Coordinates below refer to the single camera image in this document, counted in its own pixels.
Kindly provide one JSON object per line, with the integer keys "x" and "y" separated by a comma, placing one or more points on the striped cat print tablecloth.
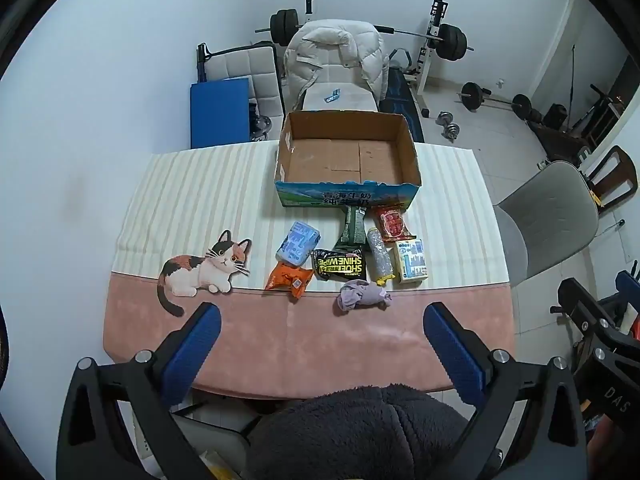
{"x": 225, "y": 200}

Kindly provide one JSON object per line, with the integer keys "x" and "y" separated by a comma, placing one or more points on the short barbell with black plates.
{"x": 520, "y": 106}

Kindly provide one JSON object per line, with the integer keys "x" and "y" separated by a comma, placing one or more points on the grey shell chair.
{"x": 545, "y": 210}

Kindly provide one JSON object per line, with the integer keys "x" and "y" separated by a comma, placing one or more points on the brown wooden chair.
{"x": 617, "y": 170}

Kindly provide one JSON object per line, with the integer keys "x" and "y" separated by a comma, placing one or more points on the white weight rack frame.
{"x": 430, "y": 60}

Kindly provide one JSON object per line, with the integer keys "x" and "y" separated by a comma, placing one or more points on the blue flat board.
{"x": 217, "y": 112}

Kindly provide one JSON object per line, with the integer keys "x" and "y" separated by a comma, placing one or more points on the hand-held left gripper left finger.
{"x": 192, "y": 355}

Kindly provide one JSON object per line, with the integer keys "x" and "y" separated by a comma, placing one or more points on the beige upholstered chair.
{"x": 350, "y": 99}

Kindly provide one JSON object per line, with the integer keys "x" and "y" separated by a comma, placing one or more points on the chrome chair base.
{"x": 260, "y": 125}

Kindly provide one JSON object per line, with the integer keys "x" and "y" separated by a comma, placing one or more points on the orange snack packet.
{"x": 290, "y": 277}

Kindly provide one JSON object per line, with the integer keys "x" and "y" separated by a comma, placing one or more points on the black metal stand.
{"x": 201, "y": 62}

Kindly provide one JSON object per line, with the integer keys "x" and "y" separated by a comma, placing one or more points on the purple cloth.
{"x": 360, "y": 296}

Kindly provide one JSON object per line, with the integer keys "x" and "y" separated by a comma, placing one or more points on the blue tissue packet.
{"x": 298, "y": 242}

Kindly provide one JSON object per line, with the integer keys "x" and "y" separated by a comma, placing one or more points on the red snack packet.
{"x": 393, "y": 223}

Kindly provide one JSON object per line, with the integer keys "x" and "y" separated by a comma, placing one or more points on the silver mesh scrubber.
{"x": 379, "y": 257}

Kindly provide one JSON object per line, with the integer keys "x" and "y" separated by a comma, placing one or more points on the green snack packet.
{"x": 352, "y": 230}

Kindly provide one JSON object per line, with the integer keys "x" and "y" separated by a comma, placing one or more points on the black and yellow wipes packet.
{"x": 340, "y": 265}

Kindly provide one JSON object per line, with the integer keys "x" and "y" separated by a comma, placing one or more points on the yellow and white tissue pack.
{"x": 411, "y": 260}

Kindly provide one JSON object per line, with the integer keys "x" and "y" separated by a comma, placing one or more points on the white tufted padded chair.
{"x": 240, "y": 65}

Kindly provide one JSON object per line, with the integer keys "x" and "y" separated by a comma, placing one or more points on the small blue packet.
{"x": 331, "y": 95}

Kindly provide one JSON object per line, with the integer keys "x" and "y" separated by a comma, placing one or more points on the white puffer jacket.
{"x": 330, "y": 55}

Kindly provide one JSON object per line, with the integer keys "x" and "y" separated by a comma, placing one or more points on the black and blue bench pad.
{"x": 400, "y": 105}

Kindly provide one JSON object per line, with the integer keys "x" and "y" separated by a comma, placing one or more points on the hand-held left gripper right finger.
{"x": 455, "y": 355}

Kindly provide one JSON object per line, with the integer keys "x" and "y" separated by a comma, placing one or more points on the cardboard box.
{"x": 345, "y": 160}

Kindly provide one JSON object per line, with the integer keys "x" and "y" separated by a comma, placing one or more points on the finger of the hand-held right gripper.
{"x": 580, "y": 305}
{"x": 627, "y": 285}

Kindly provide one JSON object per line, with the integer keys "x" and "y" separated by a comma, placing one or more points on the person's dark fleece clothing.
{"x": 355, "y": 435}

